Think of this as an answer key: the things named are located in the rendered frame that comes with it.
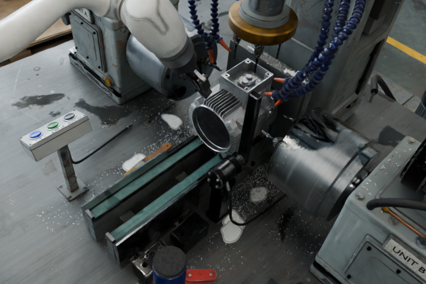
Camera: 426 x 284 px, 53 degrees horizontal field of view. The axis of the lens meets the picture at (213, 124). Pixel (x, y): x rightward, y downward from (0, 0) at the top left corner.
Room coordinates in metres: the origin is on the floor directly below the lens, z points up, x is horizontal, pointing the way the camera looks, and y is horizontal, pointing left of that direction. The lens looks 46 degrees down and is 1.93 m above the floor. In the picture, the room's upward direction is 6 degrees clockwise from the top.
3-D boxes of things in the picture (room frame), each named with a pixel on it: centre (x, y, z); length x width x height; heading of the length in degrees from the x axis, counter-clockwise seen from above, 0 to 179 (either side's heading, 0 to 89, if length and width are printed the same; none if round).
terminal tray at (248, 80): (0.96, -0.08, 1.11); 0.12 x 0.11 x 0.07; 141
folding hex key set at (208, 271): (0.50, -0.01, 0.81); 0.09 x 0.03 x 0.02; 98
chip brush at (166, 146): (0.87, 0.19, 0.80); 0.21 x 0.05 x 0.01; 147
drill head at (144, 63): (1.18, 0.20, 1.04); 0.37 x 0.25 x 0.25; 50
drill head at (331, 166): (0.73, -0.33, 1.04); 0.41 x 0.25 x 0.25; 50
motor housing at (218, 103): (0.93, -0.06, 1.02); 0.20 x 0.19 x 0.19; 141
